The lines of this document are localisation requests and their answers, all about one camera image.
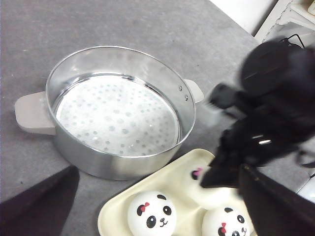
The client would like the panda bun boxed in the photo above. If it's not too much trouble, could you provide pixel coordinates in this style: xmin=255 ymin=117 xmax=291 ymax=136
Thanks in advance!
xmin=183 ymin=166 xmax=243 ymax=210
xmin=127 ymin=190 xmax=177 ymax=236
xmin=201 ymin=206 xmax=253 ymax=236

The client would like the cream plastic tray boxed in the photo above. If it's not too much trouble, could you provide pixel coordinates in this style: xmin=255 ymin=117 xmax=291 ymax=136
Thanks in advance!
xmin=97 ymin=148 xmax=259 ymax=236

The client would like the white shelf rack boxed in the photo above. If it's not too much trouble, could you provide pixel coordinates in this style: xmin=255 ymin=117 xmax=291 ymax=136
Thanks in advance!
xmin=254 ymin=0 xmax=315 ymax=46

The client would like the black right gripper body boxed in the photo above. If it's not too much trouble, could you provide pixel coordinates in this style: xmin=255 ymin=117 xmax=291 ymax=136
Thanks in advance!
xmin=200 ymin=83 xmax=305 ymax=188

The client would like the stainless steel steamer pot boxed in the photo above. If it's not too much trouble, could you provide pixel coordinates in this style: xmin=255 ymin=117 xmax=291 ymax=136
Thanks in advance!
xmin=14 ymin=46 xmax=204 ymax=180

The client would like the white perforated steamer liner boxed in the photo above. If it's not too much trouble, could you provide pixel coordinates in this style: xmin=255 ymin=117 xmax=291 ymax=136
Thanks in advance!
xmin=56 ymin=75 xmax=180 ymax=156

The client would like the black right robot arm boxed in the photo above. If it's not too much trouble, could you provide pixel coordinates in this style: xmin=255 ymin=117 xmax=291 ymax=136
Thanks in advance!
xmin=200 ymin=40 xmax=315 ymax=188

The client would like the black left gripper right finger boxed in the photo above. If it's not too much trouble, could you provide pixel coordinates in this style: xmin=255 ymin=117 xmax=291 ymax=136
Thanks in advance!
xmin=239 ymin=165 xmax=315 ymax=236

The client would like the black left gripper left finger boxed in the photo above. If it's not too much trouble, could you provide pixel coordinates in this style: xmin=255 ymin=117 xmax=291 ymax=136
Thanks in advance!
xmin=0 ymin=166 xmax=80 ymax=236

